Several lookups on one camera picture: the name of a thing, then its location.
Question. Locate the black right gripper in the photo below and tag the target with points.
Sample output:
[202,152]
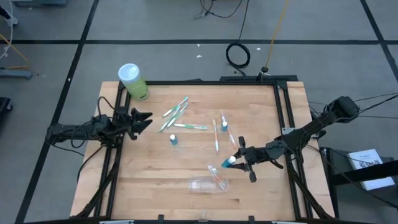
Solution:
[259,154]

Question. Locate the white printed booklet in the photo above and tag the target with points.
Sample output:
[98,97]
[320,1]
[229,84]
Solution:
[356,157]

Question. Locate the grey floor base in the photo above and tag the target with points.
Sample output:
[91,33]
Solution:
[15,73]

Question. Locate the black wheeled object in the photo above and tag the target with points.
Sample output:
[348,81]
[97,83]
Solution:
[3,104]

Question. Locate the blue mouthwash bottle white cap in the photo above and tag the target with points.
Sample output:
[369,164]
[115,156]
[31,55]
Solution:
[173,140]
[224,126]
[229,161]

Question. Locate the green wipes canister white lid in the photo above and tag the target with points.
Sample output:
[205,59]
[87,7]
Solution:
[135,84]

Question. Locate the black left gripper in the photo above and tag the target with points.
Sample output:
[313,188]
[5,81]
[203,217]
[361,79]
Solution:
[127,123]

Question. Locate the person's white shoe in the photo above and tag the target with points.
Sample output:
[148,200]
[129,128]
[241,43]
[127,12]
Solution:
[12,21]

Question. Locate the green white toothbrush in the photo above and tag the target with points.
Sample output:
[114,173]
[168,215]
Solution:
[174,109]
[169,119]
[189,126]
[177,115]

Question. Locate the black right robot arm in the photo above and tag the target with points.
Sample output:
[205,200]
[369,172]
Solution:
[311,127]

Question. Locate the clear plastic bag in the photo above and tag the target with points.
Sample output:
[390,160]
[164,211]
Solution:
[202,185]

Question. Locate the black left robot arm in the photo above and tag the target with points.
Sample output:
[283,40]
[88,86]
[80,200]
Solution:
[77,128]

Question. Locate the black aluminium table frame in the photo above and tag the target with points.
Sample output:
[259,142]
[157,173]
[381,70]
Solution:
[199,83]

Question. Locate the black side cart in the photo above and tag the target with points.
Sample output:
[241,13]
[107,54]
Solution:
[357,174]

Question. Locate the black table edge clamp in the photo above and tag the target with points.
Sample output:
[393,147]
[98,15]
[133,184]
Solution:
[160,218]
[251,219]

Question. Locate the grey floor object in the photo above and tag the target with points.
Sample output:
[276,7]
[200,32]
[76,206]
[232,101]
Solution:
[37,2]

